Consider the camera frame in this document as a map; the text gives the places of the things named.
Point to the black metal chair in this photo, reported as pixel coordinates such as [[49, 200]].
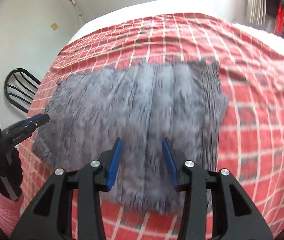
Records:
[[20, 87]]

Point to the red hanging bag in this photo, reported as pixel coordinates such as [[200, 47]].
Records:
[[279, 27]]

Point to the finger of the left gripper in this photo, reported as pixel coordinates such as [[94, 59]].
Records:
[[36, 119], [19, 128]]

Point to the pink sleeve left forearm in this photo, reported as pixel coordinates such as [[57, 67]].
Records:
[[9, 213]]

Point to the grey quilted floral jacket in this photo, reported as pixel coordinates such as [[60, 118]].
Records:
[[142, 105]]

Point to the red plaid bed blanket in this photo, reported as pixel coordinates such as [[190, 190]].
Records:
[[251, 139]]

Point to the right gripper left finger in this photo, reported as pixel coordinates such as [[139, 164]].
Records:
[[48, 215]]

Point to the yellow wall switch plate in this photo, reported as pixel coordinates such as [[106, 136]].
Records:
[[54, 26]]

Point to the white striped curtain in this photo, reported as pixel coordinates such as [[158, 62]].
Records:
[[256, 11]]

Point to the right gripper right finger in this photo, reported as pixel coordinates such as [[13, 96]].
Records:
[[235, 216]]

